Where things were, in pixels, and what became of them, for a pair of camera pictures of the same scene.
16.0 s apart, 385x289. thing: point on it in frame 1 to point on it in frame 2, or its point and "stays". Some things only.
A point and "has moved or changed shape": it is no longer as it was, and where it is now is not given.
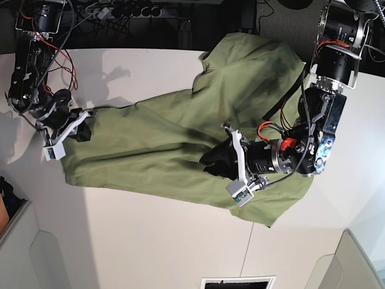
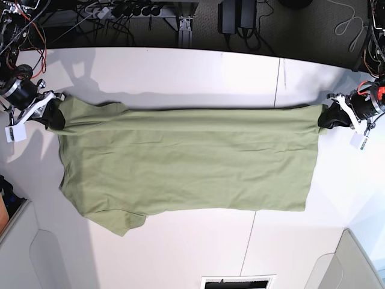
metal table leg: x=184 y=35 stays
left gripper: x=55 y=120 to x=24 y=95
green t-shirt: x=154 y=147 has moved or changed shape
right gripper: x=255 y=159 to x=363 y=103
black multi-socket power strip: x=127 y=11 stays
